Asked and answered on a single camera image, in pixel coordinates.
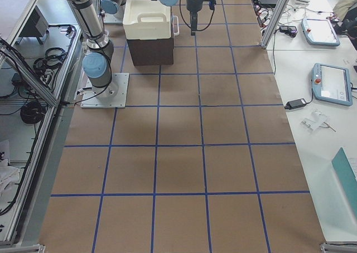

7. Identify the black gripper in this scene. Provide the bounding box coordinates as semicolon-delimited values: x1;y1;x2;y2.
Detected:
189;0;216;36

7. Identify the wooden drawer with white handle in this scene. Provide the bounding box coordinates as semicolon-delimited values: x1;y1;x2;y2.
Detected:
171;15;180;36

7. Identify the dark brown drawer cabinet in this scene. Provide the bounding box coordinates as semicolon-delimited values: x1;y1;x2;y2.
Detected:
127;37;174;66

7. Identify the white plastic tray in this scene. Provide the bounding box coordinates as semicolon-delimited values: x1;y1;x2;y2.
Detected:
123;0;171;40

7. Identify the upper teach pendant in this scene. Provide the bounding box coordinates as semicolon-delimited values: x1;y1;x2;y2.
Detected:
301;18;340;47

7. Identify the teach pendant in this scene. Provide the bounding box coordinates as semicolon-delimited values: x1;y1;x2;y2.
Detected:
301;18;340;47
312;63;353;106

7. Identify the black power adapter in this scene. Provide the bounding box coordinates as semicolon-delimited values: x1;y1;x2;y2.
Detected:
284;98;307;110

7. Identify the lower teach pendant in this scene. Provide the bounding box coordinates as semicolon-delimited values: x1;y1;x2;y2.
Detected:
312;63;353;106

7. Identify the grey box on shelf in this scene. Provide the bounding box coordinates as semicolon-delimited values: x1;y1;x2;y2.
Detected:
16;6;49;45

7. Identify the teal folder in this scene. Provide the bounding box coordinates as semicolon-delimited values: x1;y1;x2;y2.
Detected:
331;148;356;216

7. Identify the black braided cable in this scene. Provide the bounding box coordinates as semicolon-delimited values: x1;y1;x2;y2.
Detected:
178;0;216;32

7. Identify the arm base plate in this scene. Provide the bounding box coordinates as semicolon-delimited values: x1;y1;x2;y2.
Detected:
104;12;124;25
80;73;129;109

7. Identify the aluminium frame post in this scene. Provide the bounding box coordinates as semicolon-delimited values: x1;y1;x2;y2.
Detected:
260;0;289;49

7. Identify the clear plastic bracket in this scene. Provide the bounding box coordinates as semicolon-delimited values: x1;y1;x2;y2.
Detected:
301;110;336;133

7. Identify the coiled black cable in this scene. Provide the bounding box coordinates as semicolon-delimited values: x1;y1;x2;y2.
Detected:
20;101;45;125

